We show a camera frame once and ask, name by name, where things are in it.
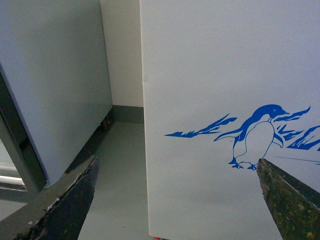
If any white chest freezer blue rim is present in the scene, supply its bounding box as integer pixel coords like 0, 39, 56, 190
140, 0, 320, 240

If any glass door display fridge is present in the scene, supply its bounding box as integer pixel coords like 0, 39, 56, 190
0, 0, 113, 197

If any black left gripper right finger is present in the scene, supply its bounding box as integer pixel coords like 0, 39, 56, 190
256, 158, 320, 240

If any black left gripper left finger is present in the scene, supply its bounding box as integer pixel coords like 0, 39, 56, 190
0, 155, 100, 240

